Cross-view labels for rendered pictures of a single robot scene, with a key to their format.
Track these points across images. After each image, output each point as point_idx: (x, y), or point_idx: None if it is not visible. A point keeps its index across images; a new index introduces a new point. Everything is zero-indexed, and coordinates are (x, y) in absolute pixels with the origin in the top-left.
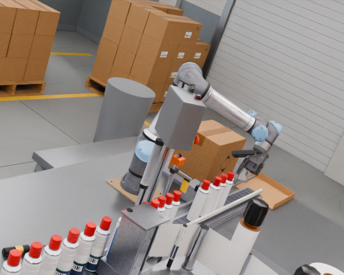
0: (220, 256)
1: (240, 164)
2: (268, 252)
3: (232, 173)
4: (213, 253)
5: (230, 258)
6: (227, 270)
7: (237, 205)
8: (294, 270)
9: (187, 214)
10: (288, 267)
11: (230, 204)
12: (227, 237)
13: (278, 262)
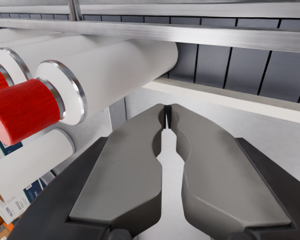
0: None
1: (11, 231)
2: (176, 186)
3: None
4: None
5: None
6: (12, 146)
7: (295, 101)
8: (173, 219)
9: (59, 15)
10: (171, 212)
11: (186, 96)
12: (95, 123)
13: (167, 199)
